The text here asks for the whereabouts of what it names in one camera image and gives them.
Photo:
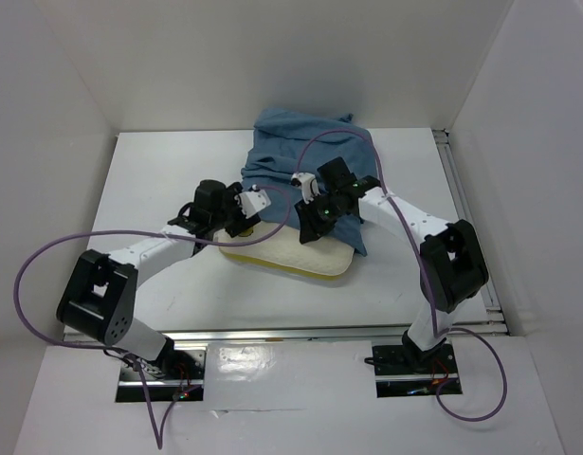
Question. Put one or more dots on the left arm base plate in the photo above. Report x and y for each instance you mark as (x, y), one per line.
(184, 381)

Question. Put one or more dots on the aluminium front rail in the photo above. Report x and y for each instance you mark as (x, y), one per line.
(285, 334)

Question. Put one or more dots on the aluminium right side rail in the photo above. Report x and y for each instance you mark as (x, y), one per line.
(461, 199)

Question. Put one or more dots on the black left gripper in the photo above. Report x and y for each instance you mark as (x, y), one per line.
(242, 224)

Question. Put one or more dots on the blue pillowcase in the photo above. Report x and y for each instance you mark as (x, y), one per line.
(285, 141)

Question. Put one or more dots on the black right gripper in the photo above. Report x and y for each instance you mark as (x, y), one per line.
(308, 222)

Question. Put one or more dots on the cream quilted pillow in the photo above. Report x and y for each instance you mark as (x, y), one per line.
(325, 259)

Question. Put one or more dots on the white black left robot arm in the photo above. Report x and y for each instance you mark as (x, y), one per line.
(99, 299)

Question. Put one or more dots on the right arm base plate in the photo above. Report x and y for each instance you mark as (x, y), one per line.
(395, 377)

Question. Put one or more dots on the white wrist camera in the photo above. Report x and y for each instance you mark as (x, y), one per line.
(308, 184)
(253, 201)

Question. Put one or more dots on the aluminium rail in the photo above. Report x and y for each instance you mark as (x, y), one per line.
(285, 334)
(461, 199)

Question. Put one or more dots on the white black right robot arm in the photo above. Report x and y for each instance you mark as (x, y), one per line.
(450, 259)

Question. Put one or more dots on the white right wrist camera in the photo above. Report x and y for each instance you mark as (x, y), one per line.
(308, 184)

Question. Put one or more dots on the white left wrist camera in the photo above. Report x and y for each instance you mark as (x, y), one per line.
(253, 201)

